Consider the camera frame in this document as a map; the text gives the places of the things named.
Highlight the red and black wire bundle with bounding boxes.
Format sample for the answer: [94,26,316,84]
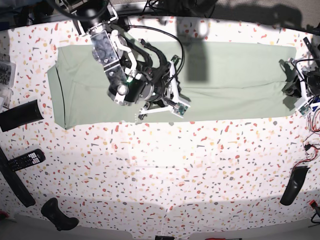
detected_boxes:
[287,99,320,176]

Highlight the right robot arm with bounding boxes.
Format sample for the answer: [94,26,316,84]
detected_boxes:
[48,0,190,120]

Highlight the black game controller grip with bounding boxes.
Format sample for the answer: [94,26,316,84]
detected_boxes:
[40,197,79,231]

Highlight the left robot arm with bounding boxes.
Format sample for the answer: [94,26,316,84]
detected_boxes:
[279,58,320,103]

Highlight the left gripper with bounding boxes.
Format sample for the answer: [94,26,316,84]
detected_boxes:
[282,58,320,100]

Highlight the light green T-shirt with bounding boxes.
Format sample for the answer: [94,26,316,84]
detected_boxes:
[47,41,296,129]

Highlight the small clear plastic box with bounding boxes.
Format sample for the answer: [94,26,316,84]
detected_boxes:
[0,87,13,110]

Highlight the black curved handle piece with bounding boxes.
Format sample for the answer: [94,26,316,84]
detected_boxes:
[280,166,310,206]

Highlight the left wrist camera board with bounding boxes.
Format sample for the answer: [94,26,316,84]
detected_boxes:
[294,97,312,118]

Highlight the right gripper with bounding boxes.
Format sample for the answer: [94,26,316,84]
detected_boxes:
[138,58,182,118]

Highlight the long black bar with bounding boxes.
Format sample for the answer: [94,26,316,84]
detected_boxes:
[0,149,36,208]

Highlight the black metal strip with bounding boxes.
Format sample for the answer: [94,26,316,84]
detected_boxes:
[303,37,319,59]

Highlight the black TV remote control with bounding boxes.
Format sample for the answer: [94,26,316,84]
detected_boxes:
[8,148,46,172]

